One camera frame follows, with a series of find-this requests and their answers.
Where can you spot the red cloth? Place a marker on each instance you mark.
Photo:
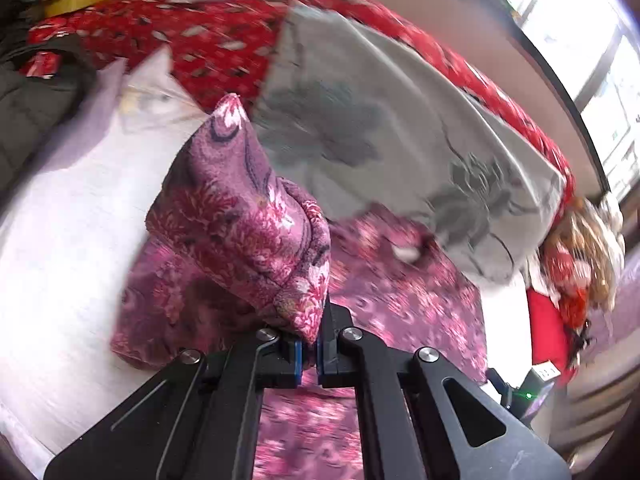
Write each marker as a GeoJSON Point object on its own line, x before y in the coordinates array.
{"type": "Point", "coordinates": [547, 330]}

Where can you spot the purple floral pillowcase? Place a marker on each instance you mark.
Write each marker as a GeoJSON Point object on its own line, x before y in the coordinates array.
{"type": "Point", "coordinates": [240, 210]}

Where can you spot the red printed blanket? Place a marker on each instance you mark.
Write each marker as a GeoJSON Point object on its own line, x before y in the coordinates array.
{"type": "Point", "coordinates": [215, 45]}

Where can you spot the lavender sheet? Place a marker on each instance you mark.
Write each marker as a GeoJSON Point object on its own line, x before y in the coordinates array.
{"type": "Point", "coordinates": [95, 110]}

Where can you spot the grey floral pillow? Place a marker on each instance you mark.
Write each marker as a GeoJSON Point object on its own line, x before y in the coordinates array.
{"type": "Point", "coordinates": [400, 135]}

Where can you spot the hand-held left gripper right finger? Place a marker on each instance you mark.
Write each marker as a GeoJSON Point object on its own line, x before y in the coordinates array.
{"type": "Point", "coordinates": [334, 360]}

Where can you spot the white quilted bed cover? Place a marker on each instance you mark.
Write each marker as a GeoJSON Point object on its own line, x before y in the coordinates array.
{"type": "Point", "coordinates": [65, 240]}

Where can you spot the dark green puffer jacket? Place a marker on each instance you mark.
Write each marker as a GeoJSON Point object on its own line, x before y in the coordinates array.
{"type": "Point", "coordinates": [30, 110]}

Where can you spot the window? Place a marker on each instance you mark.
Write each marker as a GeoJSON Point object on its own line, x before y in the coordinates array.
{"type": "Point", "coordinates": [590, 60]}

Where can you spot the blond doll in packaging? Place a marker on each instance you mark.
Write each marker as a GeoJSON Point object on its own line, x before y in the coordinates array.
{"type": "Point", "coordinates": [580, 260]}

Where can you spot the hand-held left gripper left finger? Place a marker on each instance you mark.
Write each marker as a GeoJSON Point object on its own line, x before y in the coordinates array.
{"type": "Point", "coordinates": [281, 364]}

